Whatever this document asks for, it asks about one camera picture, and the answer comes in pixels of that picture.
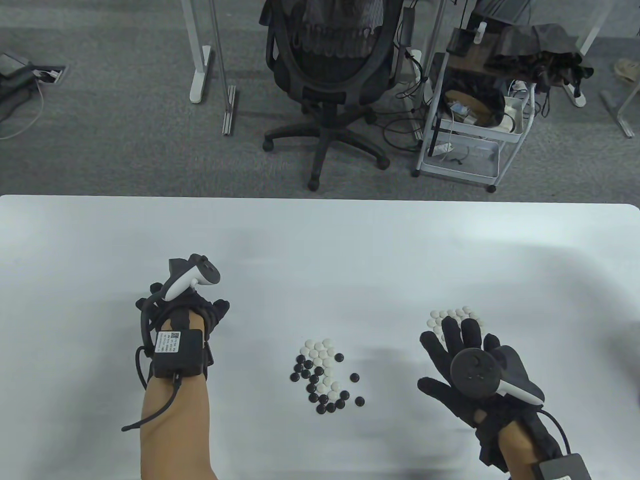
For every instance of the grey white left hand controller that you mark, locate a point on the grey white left hand controller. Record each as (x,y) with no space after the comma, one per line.
(207,272)

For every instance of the aluminium profile post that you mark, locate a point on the aluminium profile post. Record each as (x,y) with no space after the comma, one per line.
(229,110)

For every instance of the floor socket box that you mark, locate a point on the floor socket box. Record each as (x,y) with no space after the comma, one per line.
(50,75)

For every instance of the grey white right hand controller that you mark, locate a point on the grey white right hand controller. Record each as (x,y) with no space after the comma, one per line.
(472,372)

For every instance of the sorted white go stones group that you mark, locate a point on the sorted white go stones group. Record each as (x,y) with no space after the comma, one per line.
(437,316)

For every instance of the person's left forearm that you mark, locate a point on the person's left forearm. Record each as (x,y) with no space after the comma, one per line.
(175,435)

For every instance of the mixed black white go stones pile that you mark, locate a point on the mixed black white go stones pile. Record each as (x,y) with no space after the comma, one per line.
(325,380)

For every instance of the person's right hand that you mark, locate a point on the person's right hand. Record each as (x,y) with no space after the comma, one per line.
(465,407)

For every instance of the person's left hand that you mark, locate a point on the person's left hand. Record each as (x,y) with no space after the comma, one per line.
(210,312)

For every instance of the white utility cart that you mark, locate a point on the white utility cart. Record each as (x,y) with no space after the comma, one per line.
(460,172)

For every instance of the black cloth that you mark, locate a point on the black cloth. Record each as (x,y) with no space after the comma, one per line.
(535,45)

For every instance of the grey white hand controller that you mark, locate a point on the grey white hand controller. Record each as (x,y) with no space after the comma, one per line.
(472,372)
(207,272)

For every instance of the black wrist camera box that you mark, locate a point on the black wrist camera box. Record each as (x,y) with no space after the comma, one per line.
(177,355)
(562,468)

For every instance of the tan shoe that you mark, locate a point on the tan shoe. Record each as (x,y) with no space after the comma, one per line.
(629,70)

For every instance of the white desk leg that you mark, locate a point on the white desk leg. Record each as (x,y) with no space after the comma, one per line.
(200,75)
(595,35)

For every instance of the black power adapter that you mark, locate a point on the black power adapter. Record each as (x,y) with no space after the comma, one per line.
(407,27)

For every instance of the grey metal floor foot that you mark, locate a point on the grey metal floor foot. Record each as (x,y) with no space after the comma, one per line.
(620,117)

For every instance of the small white bottle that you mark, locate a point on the small white bottle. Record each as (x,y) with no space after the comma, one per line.
(481,34)

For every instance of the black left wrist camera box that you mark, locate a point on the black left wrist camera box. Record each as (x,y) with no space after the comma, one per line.
(177,355)

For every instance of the white power strip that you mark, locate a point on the white power strip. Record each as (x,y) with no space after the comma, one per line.
(575,95)

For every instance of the black mesh office chair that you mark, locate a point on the black mesh office chair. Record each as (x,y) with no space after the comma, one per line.
(325,107)

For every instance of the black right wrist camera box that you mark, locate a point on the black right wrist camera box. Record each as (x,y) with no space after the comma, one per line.
(562,468)

